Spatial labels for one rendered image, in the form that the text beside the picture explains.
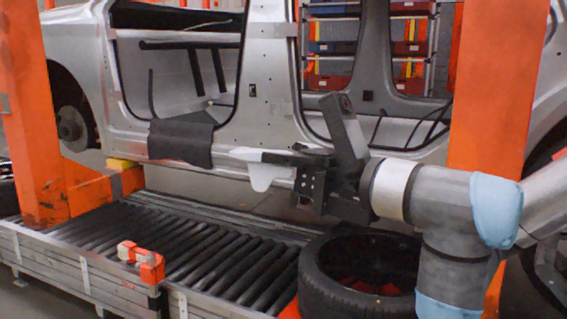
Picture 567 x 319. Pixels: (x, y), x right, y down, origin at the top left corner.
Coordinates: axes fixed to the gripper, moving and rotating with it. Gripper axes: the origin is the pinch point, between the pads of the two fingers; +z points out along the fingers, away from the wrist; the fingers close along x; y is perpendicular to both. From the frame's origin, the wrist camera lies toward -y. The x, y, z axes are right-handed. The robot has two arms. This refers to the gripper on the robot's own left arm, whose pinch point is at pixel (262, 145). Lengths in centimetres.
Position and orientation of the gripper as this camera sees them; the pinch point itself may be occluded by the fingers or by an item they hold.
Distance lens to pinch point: 61.4
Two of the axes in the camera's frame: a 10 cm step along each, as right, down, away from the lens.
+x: 6.2, -0.8, 7.8
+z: -7.8, -1.7, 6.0
